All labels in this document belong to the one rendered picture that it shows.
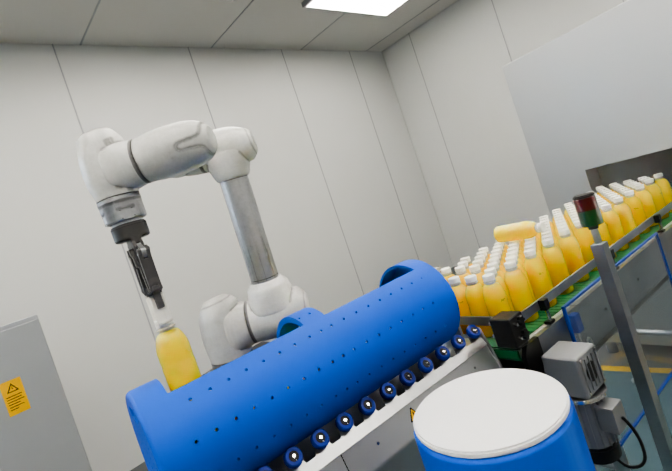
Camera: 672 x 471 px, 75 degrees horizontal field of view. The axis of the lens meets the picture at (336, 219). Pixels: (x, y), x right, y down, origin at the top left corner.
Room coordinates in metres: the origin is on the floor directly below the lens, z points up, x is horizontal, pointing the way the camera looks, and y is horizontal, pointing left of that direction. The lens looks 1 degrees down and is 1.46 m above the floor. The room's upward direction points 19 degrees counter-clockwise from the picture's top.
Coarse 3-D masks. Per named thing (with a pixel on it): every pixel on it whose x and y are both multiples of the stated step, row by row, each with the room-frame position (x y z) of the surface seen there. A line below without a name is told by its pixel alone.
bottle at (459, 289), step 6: (456, 288) 1.50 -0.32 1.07; (462, 288) 1.49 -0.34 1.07; (456, 294) 1.49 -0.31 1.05; (462, 294) 1.49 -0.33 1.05; (462, 300) 1.48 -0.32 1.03; (462, 306) 1.48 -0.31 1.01; (468, 306) 1.49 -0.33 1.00; (462, 312) 1.49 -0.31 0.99; (468, 312) 1.48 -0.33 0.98; (462, 330) 1.50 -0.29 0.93
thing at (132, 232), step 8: (128, 224) 0.94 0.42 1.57; (136, 224) 0.95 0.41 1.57; (144, 224) 0.96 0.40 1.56; (112, 232) 0.94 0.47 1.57; (120, 232) 0.93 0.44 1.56; (128, 232) 0.93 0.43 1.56; (136, 232) 0.94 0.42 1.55; (144, 232) 0.96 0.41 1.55; (120, 240) 0.93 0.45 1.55; (128, 240) 0.95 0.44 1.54; (136, 240) 0.94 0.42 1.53; (128, 248) 0.99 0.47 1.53; (136, 248) 0.93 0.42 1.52; (136, 256) 0.94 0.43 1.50
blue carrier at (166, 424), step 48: (384, 288) 1.22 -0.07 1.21; (432, 288) 1.26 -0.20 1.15; (288, 336) 1.04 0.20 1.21; (336, 336) 1.07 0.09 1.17; (384, 336) 1.12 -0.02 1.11; (432, 336) 1.22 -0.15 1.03; (144, 384) 0.94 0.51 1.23; (192, 384) 0.91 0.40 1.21; (240, 384) 0.93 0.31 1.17; (288, 384) 0.96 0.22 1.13; (336, 384) 1.02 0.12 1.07; (144, 432) 0.82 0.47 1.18; (192, 432) 0.84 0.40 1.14; (240, 432) 0.88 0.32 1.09; (288, 432) 0.95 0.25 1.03
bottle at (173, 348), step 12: (168, 336) 0.95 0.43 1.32; (180, 336) 0.96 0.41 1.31; (156, 348) 0.95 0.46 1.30; (168, 348) 0.94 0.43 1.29; (180, 348) 0.95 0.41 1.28; (168, 360) 0.94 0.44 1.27; (180, 360) 0.94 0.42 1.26; (192, 360) 0.97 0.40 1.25; (168, 372) 0.94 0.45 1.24; (180, 372) 0.94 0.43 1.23; (192, 372) 0.95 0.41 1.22; (168, 384) 0.95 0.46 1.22; (180, 384) 0.94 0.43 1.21
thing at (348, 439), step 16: (464, 352) 1.31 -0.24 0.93; (448, 368) 1.25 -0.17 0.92; (416, 384) 1.19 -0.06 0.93; (432, 384) 1.20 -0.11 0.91; (384, 400) 1.14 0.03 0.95; (400, 400) 1.15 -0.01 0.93; (368, 416) 1.10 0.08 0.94; (384, 416) 1.10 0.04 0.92; (352, 432) 1.06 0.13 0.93; (368, 432) 1.07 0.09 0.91; (336, 448) 1.02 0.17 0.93; (304, 464) 0.98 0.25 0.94; (320, 464) 0.99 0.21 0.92
